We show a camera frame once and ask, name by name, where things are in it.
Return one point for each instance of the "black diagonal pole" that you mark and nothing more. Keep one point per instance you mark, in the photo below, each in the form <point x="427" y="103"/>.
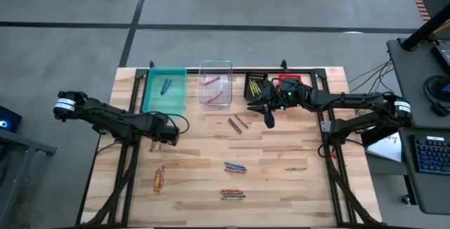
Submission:
<point x="425" y="29"/>

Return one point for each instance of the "clear plastic bin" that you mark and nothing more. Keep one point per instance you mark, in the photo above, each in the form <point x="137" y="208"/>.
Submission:
<point x="225" y="88"/>

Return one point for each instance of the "orange crayon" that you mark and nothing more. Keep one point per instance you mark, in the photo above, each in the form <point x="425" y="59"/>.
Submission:
<point x="155" y="181"/>
<point x="231" y="190"/>

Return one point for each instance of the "black caster wheel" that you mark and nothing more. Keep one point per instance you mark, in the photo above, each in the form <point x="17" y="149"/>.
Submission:
<point x="406" y="199"/>

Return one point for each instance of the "black device blue light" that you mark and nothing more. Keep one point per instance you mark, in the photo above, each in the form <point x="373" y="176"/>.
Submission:
<point x="12" y="116"/>

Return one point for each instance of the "teal plastic bin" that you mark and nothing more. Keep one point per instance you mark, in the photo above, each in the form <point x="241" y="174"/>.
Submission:
<point x="175" y="99"/>

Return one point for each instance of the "black clamp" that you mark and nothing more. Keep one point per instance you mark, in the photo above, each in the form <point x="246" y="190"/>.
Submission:
<point x="283" y="64"/>
<point x="151" y="64"/>

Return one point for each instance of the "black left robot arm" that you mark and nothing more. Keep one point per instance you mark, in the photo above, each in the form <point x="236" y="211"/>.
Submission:
<point x="105" y="116"/>

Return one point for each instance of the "grey metal side table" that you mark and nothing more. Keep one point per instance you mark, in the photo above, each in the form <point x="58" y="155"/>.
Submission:
<point x="21" y="141"/>

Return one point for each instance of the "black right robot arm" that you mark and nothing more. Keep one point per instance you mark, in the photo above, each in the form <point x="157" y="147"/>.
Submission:
<point x="351" y="99"/>

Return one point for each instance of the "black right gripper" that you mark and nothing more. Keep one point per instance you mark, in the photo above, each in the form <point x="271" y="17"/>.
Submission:
<point x="292" y="97"/>

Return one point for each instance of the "black mesh basket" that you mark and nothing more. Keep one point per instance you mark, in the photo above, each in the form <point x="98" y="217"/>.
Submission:
<point x="246" y="95"/>

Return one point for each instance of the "purple crayon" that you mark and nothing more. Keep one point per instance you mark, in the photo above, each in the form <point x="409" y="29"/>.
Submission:
<point x="236" y="124"/>

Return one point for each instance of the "black keyboard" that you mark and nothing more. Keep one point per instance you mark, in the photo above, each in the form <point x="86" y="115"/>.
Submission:
<point x="432" y="155"/>

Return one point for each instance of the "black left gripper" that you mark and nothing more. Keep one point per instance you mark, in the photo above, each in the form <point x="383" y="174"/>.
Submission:
<point x="161" y="129"/>

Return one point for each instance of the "white paper sheet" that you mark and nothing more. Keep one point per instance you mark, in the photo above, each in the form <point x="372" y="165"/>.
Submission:
<point x="386" y="148"/>

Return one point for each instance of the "red mesh basket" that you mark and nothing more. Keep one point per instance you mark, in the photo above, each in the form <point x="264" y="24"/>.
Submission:
<point x="290" y="77"/>

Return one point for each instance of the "grey keyboard shelf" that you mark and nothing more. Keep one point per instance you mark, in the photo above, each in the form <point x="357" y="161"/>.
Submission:
<point x="429" y="194"/>

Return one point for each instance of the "grey computer desk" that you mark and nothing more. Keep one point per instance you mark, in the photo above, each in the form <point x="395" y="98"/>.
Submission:
<point x="411" y="81"/>

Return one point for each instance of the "black laptop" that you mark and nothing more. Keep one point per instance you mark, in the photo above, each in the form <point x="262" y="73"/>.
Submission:
<point x="443" y="58"/>

